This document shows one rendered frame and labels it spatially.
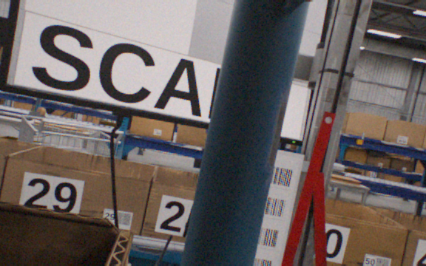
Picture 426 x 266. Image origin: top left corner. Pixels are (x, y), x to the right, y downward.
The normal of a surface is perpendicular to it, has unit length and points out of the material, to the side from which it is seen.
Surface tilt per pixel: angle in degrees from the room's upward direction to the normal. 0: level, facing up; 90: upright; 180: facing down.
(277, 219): 90
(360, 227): 90
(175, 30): 86
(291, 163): 90
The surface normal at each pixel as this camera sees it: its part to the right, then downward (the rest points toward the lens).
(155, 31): 0.44, 0.07
